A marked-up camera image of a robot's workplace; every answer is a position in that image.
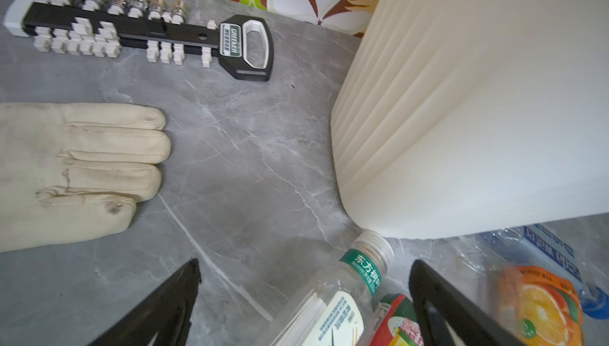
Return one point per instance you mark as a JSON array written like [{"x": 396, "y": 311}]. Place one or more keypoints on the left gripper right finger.
[{"x": 447, "y": 317}]

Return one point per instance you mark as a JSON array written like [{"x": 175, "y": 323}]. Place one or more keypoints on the crushed blue label water bottle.
[{"x": 536, "y": 245}]

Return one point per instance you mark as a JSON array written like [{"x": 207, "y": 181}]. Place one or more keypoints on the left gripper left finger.
[{"x": 163, "y": 318}]

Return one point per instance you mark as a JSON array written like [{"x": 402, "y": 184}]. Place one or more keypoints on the orange juice label bottle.
[{"x": 536, "y": 306}]

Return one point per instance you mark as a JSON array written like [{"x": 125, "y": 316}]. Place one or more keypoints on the red label colourful bottle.
[{"x": 395, "y": 322}]

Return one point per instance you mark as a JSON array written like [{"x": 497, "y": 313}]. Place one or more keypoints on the white plastic trash bin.
[{"x": 465, "y": 116}]

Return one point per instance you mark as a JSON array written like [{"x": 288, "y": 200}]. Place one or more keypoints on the black socket holder rail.
[{"x": 242, "y": 45}]

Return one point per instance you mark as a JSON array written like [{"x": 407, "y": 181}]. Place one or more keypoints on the clear bottle green cap band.
[{"x": 335, "y": 307}]

